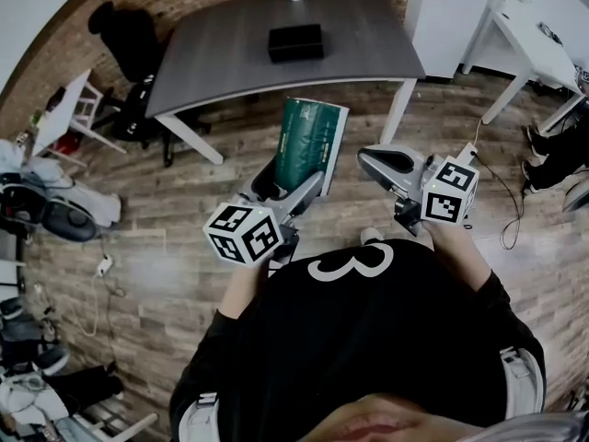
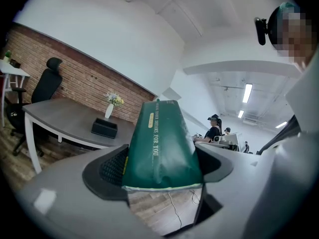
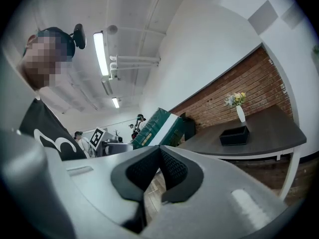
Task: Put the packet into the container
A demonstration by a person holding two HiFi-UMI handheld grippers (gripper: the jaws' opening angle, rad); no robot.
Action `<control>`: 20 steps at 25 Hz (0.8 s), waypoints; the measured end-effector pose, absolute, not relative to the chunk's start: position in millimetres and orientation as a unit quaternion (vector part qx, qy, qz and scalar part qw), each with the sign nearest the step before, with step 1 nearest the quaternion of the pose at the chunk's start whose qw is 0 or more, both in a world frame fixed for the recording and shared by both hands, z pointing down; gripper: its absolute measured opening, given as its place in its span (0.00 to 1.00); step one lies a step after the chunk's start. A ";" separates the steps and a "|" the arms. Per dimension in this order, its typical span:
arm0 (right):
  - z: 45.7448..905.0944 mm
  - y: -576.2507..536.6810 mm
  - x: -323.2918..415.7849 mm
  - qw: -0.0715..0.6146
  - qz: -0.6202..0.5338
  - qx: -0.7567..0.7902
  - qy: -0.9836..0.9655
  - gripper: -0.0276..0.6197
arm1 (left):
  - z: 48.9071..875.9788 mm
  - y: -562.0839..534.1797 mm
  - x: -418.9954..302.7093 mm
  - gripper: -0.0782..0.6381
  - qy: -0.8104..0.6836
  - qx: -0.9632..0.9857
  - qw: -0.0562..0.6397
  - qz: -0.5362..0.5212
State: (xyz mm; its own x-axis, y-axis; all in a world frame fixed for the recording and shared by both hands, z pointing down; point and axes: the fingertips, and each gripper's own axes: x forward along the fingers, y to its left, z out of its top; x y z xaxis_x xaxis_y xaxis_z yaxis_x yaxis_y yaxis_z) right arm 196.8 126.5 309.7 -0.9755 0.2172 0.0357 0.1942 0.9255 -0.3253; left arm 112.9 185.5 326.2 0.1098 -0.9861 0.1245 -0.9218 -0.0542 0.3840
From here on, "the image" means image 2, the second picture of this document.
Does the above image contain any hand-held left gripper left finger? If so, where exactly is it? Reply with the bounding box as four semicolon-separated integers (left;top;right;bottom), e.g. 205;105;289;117
14;143;160;239

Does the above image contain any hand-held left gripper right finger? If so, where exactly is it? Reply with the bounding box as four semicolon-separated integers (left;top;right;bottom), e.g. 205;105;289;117
194;142;282;236

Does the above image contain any green packet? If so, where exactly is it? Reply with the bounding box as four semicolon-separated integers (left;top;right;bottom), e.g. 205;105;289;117
121;100;204;192

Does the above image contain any black bag with white logo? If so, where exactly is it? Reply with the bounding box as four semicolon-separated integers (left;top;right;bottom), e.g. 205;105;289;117
5;103;28;137

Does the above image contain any white vase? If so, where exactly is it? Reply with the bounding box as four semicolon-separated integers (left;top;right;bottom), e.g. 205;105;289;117
104;103;115;120

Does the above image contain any bunch of pastel flowers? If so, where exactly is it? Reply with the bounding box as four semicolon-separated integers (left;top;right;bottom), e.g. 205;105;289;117
103;91;125;108

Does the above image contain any black office chair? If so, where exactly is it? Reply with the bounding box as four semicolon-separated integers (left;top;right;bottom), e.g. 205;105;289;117
6;57;63;157

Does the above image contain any white side table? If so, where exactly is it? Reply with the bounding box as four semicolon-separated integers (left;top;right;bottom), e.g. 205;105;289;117
0;60;31;127

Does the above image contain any person's head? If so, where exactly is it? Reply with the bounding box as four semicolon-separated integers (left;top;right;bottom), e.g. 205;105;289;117
268;1;315;71

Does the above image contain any thin floor cable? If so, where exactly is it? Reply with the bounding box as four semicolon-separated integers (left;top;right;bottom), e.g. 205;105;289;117
167;189;201;230

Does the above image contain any black head-worn camera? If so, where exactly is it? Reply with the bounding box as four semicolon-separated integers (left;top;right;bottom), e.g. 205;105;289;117
254;17;269;46

